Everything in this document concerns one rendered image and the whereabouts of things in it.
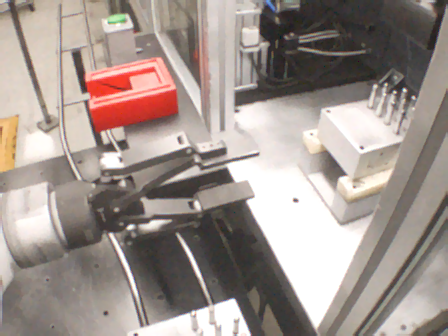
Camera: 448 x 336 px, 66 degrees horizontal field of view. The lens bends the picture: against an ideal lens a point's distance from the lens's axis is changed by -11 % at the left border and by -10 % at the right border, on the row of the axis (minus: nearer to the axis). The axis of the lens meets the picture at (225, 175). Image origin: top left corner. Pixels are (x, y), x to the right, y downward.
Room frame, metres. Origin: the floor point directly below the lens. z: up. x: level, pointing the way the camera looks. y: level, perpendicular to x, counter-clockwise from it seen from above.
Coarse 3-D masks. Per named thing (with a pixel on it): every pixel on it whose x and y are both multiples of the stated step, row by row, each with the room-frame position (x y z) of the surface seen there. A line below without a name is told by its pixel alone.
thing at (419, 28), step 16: (384, 0) 0.44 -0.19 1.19; (400, 0) 0.42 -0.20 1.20; (416, 0) 0.40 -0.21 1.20; (432, 0) 0.40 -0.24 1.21; (384, 16) 0.43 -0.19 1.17; (400, 16) 0.41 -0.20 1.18; (416, 16) 0.39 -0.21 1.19; (432, 16) 0.37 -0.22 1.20; (400, 32) 0.40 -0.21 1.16; (416, 32) 0.38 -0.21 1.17; (432, 32) 0.36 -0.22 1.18; (432, 48) 0.37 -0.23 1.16
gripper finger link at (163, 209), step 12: (144, 204) 0.29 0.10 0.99; (156, 204) 0.29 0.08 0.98; (168, 204) 0.30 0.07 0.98; (180, 204) 0.30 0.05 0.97; (120, 216) 0.26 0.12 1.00; (132, 216) 0.27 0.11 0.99; (144, 216) 0.27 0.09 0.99; (156, 216) 0.28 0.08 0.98; (168, 216) 0.28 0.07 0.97; (180, 216) 0.29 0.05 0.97; (192, 216) 0.29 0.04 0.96
